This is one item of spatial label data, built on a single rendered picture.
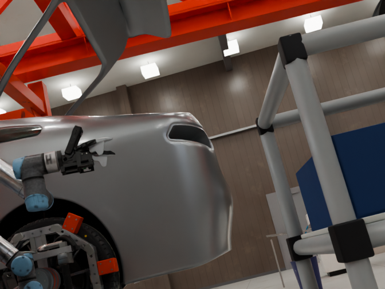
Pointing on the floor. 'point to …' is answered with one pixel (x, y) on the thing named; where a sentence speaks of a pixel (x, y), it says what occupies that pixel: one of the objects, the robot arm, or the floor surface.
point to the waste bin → (313, 270)
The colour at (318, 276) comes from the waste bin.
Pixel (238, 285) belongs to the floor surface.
